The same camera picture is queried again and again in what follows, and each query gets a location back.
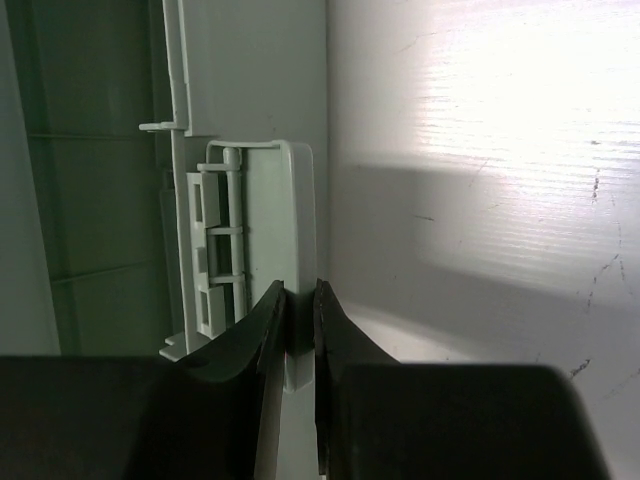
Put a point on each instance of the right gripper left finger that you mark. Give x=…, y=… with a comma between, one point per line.
x=214, y=414

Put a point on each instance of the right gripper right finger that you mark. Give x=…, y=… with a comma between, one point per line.
x=379, y=418

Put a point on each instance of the green plastic toolbox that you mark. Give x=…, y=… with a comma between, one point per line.
x=162, y=163

